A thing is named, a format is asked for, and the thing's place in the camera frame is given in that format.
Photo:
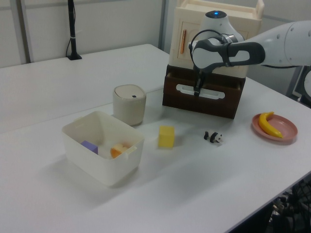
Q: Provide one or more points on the purple foam cube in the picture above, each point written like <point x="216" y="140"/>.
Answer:
<point x="89" y="146"/>

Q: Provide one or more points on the pink plate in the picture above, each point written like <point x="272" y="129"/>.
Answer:
<point x="286" y="126"/>

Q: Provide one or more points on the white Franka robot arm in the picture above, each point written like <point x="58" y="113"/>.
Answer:
<point x="279" y="46"/>

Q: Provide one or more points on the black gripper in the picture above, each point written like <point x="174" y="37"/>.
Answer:
<point x="199" y="78"/>

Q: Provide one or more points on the beige mini trash can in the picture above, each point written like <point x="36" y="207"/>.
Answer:
<point x="128" y="106"/>

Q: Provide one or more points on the yellow foam cube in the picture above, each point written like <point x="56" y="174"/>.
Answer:
<point x="166" y="137"/>

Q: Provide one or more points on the dark wood drawer cabinet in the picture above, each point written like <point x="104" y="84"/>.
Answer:
<point x="179" y="68"/>

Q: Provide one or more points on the black camera stand pole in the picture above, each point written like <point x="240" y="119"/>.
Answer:
<point x="72" y="29"/>

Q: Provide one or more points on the panda figurine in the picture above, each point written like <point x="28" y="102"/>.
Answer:
<point x="215" y="137"/>

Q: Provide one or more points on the white plastic bin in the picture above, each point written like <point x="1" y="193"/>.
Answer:
<point x="97" y="165"/>

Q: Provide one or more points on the yellow toy banana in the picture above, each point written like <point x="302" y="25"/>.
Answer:
<point x="266" y="125"/>

